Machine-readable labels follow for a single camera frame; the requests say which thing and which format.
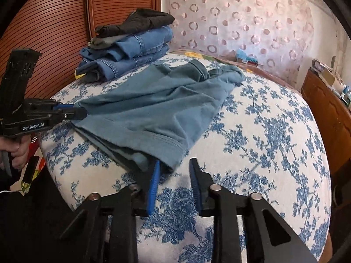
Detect white pink circle curtain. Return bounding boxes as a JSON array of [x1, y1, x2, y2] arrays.
[[167, 0, 314, 85]]

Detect white blue floral bedsheet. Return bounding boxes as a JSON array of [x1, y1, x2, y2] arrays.
[[39, 65, 331, 262]]

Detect teal blue shorts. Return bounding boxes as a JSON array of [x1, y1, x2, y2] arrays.
[[73, 59, 245, 172]]

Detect stack of papers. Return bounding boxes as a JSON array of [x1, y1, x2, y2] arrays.
[[312, 59, 327, 73]]

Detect cardboard box on cabinet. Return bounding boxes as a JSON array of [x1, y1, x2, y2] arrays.
[[319, 69, 340, 87]]

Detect lower folded blue jeans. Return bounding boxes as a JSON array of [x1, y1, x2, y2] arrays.
[[75, 44, 169, 83]]

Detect person's left hand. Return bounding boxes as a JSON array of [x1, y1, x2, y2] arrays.
[[0, 135, 31, 170]]

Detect grey folded garment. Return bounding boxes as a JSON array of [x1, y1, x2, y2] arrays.
[[88, 34, 128, 50]]

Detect yellow cloth under jeans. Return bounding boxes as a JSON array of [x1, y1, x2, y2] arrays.
[[74, 70, 86, 80]]

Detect blue tissue box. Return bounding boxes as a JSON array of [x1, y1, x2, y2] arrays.
[[236, 49, 259, 67]]

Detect upper folded blue jeans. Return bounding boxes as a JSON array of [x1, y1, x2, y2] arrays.
[[80, 26, 172, 61]]

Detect brown wooden sideboard cabinet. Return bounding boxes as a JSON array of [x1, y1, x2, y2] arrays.
[[301, 69, 350, 174]]

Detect folded blue jeans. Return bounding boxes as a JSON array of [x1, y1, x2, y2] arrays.
[[80, 26, 172, 61], [75, 44, 169, 83]]

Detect brown louvered wardrobe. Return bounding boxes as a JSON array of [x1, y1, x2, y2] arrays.
[[1, 0, 161, 98]]

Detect black folded garment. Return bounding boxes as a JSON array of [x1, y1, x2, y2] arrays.
[[95, 8, 175, 38]]

